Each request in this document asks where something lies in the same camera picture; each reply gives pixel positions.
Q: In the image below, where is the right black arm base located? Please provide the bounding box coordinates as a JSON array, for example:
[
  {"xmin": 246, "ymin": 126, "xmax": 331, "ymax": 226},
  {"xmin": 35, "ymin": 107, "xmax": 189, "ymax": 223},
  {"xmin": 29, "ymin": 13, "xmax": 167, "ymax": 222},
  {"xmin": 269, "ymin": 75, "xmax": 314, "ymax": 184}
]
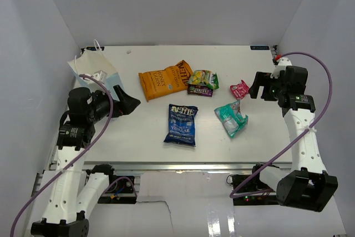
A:
[{"xmin": 226, "ymin": 174, "xmax": 278, "ymax": 206}]

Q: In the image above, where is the brown purple M&M's packet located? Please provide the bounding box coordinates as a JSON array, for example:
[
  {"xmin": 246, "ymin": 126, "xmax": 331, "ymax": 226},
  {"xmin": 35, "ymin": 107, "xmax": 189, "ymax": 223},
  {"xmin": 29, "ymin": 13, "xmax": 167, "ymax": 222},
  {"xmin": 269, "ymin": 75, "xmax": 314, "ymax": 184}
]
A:
[{"xmin": 187, "ymin": 84, "xmax": 213, "ymax": 97}]

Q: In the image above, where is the blue table label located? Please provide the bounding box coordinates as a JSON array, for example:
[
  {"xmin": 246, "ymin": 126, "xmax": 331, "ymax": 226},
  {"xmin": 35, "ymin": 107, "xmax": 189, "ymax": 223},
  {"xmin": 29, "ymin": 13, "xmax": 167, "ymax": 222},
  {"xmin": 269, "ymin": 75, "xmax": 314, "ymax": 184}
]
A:
[{"xmin": 250, "ymin": 46, "xmax": 270, "ymax": 51}]

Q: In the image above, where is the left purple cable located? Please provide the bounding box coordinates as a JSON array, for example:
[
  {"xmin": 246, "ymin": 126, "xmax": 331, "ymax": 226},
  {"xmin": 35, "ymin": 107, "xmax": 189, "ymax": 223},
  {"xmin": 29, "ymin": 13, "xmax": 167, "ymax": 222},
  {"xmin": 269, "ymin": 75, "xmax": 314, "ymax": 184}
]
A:
[{"xmin": 9, "ymin": 73, "xmax": 114, "ymax": 237}]

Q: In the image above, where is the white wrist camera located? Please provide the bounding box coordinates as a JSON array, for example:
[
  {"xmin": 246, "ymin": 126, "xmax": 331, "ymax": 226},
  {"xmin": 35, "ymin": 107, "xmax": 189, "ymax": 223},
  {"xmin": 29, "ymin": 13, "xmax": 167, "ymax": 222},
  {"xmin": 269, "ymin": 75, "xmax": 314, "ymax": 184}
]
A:
[
  {"xmin": 82, "ymin": 70, "xmax": 107, "ymax": 83},
  {"xmin": 270, "ymin": 55, "xmax": 292, "ymax": 79}
]

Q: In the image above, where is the light blue paper bag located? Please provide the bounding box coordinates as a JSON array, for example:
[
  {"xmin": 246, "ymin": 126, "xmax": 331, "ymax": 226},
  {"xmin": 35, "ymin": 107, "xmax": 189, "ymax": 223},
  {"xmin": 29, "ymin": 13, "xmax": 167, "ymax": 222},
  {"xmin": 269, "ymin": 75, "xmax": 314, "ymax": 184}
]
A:
[{"xmin": 68, "ymin": 50, "xmax": 124, "ymax": 93}]

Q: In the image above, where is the aluminium front rail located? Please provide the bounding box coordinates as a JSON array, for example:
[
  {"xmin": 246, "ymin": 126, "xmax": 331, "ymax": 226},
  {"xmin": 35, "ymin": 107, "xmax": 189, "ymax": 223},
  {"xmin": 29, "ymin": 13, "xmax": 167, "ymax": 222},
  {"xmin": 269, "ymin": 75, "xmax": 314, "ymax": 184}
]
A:
[{"xmin": 49, "ymin": 160, "xmax": 293, "ymax": 173}]

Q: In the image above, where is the green yellow candy bag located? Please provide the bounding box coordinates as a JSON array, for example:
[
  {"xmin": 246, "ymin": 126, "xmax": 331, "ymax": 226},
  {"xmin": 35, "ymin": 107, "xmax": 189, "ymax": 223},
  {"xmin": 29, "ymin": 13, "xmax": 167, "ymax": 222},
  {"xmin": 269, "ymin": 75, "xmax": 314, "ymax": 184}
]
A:
[{"xmin": 187, "ymin": 70, "xmax": 219, "ymax": 90}]

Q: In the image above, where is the pink candy packet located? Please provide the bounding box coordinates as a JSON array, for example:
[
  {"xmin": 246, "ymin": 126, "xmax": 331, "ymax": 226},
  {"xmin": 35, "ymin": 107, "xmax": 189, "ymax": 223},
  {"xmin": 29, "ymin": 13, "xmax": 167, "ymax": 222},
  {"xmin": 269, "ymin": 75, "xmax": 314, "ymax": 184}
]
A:
[{"xmin": 230, "ymin": 80, "xmax": 249, "ymax": 100}]

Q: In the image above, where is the blue Kettle chips bag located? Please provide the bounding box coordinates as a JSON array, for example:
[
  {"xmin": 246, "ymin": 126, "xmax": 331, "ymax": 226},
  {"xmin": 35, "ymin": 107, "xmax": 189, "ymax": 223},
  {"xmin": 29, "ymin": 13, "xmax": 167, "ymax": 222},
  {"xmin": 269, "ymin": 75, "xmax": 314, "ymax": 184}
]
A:
[{"xmin": 164, "ymin": 104, "xmax": 198, "ymax": 147}]

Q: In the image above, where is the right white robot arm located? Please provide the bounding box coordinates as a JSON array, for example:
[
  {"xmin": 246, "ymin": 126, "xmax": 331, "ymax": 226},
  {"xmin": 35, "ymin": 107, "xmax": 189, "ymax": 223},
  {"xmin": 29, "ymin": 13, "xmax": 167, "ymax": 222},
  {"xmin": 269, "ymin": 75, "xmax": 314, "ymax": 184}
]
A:
[{"xmin": 249, "ymin": 65, "xmax": 338, "ymax": 212}]

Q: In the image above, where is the teal snack bag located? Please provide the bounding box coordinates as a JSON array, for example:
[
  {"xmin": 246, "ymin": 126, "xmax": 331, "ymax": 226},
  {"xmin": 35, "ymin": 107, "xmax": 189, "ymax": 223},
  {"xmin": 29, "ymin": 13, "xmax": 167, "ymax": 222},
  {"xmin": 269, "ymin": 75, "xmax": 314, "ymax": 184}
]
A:
[{"xmin": 214, "ymin": 100, "xmax": 249, "ymax": 138}]

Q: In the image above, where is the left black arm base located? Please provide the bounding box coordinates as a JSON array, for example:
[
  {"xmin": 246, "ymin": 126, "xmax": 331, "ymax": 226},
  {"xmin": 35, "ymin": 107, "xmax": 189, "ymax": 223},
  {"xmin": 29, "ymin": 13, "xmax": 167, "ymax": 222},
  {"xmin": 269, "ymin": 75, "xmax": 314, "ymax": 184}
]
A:
[{"xmin": 78, "ymin": 173, "xmax": 138, "ymax": 206}]

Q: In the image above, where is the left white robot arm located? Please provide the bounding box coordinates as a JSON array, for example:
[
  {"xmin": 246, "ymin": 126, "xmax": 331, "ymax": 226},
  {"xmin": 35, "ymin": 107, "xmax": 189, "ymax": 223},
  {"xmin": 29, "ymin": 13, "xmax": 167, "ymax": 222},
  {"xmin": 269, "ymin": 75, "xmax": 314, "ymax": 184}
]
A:
[{"xmin": 31, "ymin": 85, "xmax": 140, "ymax": 236}]

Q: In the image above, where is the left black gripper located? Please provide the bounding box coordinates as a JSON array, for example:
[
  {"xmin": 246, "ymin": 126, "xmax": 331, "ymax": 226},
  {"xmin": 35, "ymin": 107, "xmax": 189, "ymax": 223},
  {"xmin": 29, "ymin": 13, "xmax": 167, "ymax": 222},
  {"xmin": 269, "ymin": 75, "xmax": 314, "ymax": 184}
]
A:
[{"xmin": 87, "ymin": 84, "xmax": 140, "ymax": 123}]

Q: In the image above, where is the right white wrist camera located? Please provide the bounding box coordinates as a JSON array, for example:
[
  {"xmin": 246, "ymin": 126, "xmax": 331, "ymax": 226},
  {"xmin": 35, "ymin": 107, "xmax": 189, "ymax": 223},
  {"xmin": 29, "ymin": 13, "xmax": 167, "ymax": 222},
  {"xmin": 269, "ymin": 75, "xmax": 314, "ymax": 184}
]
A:
[{"xmin": 270, "ymin": 55, "xmax": 292, "ymax": 79}]

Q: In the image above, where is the orange Kettle chips bag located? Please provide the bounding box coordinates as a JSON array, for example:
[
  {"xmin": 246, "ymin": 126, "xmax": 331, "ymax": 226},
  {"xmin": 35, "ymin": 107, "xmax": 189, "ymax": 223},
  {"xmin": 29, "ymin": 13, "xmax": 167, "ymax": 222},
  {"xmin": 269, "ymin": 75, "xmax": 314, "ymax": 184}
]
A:
[{"xmin": 138, "ymin": 60, "xmax": 193, "ymax": 101}]

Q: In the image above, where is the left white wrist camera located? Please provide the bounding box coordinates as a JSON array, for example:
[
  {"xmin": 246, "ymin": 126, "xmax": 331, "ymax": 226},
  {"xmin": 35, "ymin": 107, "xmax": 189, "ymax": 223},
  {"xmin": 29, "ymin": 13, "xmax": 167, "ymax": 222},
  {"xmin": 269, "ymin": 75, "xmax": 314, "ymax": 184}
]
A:
[{"xmin": 82, "ymin": 70, "xmax": 107, "ymax": 83}]

